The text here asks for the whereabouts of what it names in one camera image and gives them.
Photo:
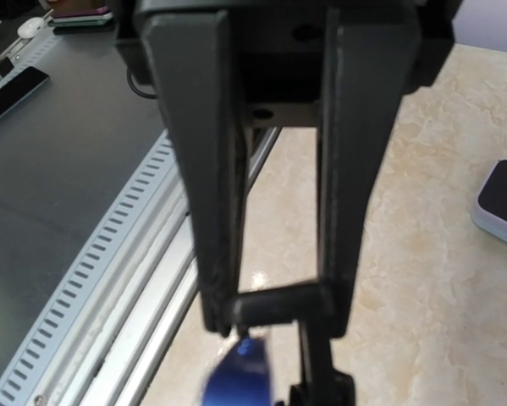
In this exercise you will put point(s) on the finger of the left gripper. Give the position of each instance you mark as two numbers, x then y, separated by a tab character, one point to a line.
198	169
359	169

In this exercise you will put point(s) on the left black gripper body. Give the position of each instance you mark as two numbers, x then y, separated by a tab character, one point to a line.
284	63

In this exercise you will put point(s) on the blue phone black screen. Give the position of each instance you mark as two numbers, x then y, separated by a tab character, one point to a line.
242	377

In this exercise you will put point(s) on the black pole phone stand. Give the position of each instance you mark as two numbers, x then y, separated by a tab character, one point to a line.
311	306

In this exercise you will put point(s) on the phone in white case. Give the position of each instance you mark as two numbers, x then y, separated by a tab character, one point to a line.
489	210

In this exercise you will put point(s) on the stacked phones on floor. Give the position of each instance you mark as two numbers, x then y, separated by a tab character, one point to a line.
81	21

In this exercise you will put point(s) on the white earbuds case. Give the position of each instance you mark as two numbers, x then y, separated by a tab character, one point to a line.
30	28

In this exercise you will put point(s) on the front aluminium rail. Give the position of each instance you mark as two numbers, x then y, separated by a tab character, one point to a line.
96	333

